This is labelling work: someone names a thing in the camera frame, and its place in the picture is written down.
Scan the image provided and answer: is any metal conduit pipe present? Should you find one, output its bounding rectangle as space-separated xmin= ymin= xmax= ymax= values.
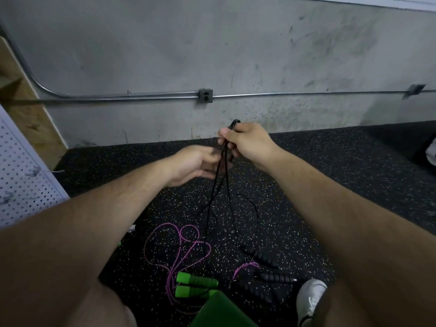
xmin=0 ymin=24 xmax=436 ymax=101

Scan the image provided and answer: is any black foam-handled jump rope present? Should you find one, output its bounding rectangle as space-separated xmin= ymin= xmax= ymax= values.
xmin=201 ymin=119 xmax=261 ymax=237

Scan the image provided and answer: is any person's left hand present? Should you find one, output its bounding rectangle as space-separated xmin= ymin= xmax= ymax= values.
xmin=163 ymin=145 xmax=224 ymax=188

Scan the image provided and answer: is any pile of jump ropes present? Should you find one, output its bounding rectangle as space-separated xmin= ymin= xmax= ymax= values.
xmin=142 ymin=201 xmax=304 ymax=314

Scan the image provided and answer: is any white pegboard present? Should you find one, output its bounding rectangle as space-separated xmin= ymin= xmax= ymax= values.
xmin=0 ymin=105 xmax=70 ymax=229

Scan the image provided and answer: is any person's right forearm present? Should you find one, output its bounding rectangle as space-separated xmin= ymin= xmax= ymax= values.
xmin=267 ymin=152 xmax=436 ymax=327

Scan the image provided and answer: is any person's right hand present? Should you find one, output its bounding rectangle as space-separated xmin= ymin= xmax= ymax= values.
xmin=218 ymin=122 xmax=283 ymax=172

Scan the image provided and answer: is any white right shoe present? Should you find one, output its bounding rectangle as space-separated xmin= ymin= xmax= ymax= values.
xmin=296 ymin=278 xmax=328 ymax=327

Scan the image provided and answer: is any small white object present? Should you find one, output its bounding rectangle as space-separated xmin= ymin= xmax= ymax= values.
xmin=426 ymin=137 xmax=436 ymax=166

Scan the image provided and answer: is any person's left leg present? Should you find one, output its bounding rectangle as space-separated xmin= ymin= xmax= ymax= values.
xmin=68 ymin=281 xmax=137 ymax=327

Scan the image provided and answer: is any person's left forearm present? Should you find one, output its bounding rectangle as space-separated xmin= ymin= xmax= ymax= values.
xmin=0 ymin=160 xmax=179 ymax=327

